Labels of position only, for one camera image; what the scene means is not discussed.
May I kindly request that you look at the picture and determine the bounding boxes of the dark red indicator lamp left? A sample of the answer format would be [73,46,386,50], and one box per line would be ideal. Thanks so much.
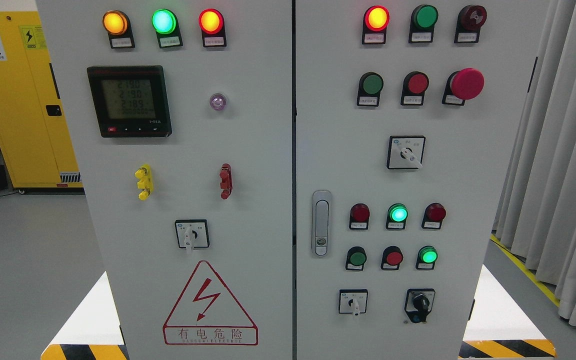
[349,203,371,231]

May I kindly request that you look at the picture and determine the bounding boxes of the yellow terminal connector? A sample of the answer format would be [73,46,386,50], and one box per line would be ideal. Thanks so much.
[134,163,154,201]

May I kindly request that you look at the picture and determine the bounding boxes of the white rotary selector switch bottom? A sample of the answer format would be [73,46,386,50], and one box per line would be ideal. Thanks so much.
[338,288,369,316]

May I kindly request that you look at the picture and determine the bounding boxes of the small clear light bulb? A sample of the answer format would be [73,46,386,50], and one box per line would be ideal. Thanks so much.
[209,93,227,112]

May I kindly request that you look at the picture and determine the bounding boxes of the red terminal connector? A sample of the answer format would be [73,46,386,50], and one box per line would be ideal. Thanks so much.
[219,163,233,199]

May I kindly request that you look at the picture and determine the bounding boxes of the black knob selector switch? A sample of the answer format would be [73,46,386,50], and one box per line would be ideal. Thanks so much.
[403,288,435,324]

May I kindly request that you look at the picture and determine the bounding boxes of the orange indicator lamp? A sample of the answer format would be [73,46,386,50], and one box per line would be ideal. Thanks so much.
[102,10,135,49]

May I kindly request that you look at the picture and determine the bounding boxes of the red-orange indicator lamp right door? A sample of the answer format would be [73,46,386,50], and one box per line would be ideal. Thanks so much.
[361,5,390,45]

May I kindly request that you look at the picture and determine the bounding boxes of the black digital power meter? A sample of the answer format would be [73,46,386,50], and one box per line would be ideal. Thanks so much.
[86,64,172,138]

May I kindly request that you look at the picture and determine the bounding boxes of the white rotary selector switch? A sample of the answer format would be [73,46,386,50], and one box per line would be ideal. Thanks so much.
[338,288,369,316]
[386,136,426,170]
[174,219,211,254]

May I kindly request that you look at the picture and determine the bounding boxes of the red-orange indicator lamp door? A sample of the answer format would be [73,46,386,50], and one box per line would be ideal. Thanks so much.
[198,7,227,48]
[361,5,390,45]

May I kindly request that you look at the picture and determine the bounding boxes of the grey curtain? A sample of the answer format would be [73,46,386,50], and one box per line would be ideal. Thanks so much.
[495,0,576,327]

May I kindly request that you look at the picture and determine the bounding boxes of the red electric hazard warning sticker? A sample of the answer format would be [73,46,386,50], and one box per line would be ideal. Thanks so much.
[162,260,259,346]

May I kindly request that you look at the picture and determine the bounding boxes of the silver cabinet door handle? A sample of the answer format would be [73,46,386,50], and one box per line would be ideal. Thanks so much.
[311,190,332,257]

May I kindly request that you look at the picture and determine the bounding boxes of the red-orange indicator lamp left door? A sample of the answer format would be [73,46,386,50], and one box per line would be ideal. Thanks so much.
[198,7,227,48]

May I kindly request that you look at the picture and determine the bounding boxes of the green push button upper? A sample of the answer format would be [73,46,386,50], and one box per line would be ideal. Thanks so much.
[356,71,384,107]

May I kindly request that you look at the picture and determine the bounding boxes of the green unlit indicator lamp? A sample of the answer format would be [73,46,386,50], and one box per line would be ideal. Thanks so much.
[408,4,439,44]

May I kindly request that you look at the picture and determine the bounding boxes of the red emergency stop mushroom button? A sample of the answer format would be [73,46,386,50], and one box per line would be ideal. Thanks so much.
[441,67,485,106]

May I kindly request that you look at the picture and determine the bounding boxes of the dark red indicator lamp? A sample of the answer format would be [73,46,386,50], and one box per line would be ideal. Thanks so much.
[349,203,371,231]
[422,202,447,230]

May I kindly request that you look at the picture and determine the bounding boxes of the green lit push button lower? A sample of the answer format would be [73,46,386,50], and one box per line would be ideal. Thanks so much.
[415,245,438,271]

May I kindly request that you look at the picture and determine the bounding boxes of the red push button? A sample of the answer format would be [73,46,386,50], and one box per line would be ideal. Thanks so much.
[381,245,403,271]
[400,71,429,106]

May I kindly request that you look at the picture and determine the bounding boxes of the red push button lower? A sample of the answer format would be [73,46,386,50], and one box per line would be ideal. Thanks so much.
[381,245,403,271]

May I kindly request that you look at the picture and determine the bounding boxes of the white base platform hazard stripes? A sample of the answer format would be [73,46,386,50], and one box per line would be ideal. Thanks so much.
[41,267,557,360]

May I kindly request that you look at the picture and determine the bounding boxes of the green lit indicator lamp middle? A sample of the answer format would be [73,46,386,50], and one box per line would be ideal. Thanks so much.
[385,203,409,231]

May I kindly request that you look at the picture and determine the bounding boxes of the dark red indicator lamp right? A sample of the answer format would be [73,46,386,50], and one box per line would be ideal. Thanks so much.
[422,202,447,230]

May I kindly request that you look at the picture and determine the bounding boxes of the grey electrical control cabinet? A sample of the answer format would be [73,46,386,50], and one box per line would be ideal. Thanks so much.
[37,0,551,360]

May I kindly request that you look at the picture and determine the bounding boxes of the green lit indicator lamp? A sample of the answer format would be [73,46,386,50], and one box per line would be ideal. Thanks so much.
[151,8,183,49]
[385,203,409,231]

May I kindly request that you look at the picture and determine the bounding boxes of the red push button upper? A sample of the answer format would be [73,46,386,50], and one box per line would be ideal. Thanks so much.
[400,71,429,106]

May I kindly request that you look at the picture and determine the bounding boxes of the yellow safety storage cabinet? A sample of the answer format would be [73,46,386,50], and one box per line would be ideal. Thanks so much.
[0,11,83,190]

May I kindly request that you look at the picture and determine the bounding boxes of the dark red buzzer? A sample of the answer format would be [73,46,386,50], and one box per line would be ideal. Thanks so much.
[454,4,488,44]

